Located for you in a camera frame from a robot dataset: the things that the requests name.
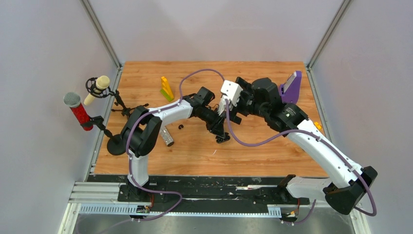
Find colourful toy car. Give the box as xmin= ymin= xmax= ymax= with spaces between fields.
xmin=314 ymin=122 xmax=322 ymax=130

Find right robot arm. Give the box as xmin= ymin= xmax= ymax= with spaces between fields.
xmin=221 ymin=78 xmax=377 ymax=216

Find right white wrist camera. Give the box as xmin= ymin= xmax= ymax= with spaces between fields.
xmin=220 ymin=80 xmax=243 ymax=107

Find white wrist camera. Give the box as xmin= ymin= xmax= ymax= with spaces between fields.
xmin=217 ymin=99 xmax=230 ymax=117
xmin=220 ymin=80 xmax=243 ymax=107

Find yellow green toy block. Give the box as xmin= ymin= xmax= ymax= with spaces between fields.
xmin=160 ymin=77 xmax=174 ymax=102

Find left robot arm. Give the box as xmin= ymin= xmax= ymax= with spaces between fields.
xmin=120 ymin=87 xmax=230 ymax=201

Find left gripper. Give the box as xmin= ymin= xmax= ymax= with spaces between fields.
xmin=198 ymin=106 xmax=225 ymax=139

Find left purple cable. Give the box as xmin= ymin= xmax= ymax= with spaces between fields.
xmin=126 ymin=69 xmax=226 ymax=222

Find beige microphone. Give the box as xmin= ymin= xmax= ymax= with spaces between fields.
xmin=83 ymin=76 xmax=111 ymax=105

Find black mounting rail base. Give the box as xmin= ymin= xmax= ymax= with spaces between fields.
xmin=87 ymin=175 xmax=313 ymax=215

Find black earbud charging case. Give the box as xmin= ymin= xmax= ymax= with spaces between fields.
xmin=216 ymin=132 xmax=230 ymax=144

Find red microphone grey head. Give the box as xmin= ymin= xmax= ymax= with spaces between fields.
xmin=63 ymin=92 xmax=93 ymax=131

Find silver glitter microphone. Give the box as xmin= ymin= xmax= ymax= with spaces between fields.
xmin=159 ymin=127 xmax=174 ymax=147

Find purple cable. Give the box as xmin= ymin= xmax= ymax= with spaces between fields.
xmin=225 ymin=99 xmax=377 ymax=225
xmin=126 ymin=69 xmax=226 ymax=222

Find purple stand with phone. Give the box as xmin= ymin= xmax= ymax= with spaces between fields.
xmin=279 ymin=71 xmax=302 ymax=104

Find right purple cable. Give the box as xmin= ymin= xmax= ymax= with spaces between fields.
xmin=225 ymin=99 xmax=377 ymax=225

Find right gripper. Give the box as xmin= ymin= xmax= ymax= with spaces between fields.
xmin=221 ymin=78 xmax=267 ymax=125

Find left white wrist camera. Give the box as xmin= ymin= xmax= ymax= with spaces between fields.
xmin=217 ymin=99 xmax=230 ymax=117

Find black round stand base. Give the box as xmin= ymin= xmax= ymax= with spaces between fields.
xmin=106 ymin=134 xmax=126 ymax=156

